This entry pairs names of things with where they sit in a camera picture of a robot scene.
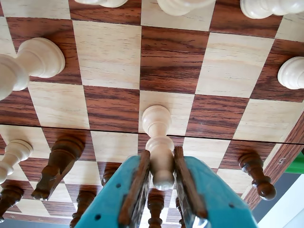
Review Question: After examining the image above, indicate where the teal gripper finger with brown pad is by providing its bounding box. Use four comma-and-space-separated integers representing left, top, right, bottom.
174, 146, 259, 228
75, 150, 152, 228

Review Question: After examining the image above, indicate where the light wooden pawn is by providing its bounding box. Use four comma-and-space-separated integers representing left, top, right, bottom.
142, 105, 176, 191
0, 139, 34, 185
239, 0, 304, 20
277, 56, 304, 91

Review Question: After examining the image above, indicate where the wooden folding chess board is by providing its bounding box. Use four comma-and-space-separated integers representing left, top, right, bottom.
0, 0, 304, 225

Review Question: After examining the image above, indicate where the dark wooden pawn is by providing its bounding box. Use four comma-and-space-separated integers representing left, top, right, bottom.
69, 189, 96, 228
146, 194, 165, 228
175, 197, 186, 228
237, 151, 278, 202

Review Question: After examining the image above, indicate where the green plastic tray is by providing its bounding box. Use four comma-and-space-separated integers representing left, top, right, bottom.
284, 151, 304, 175

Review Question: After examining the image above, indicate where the dark wooden bishop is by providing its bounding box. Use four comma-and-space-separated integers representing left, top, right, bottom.
0, 184, 25, 223

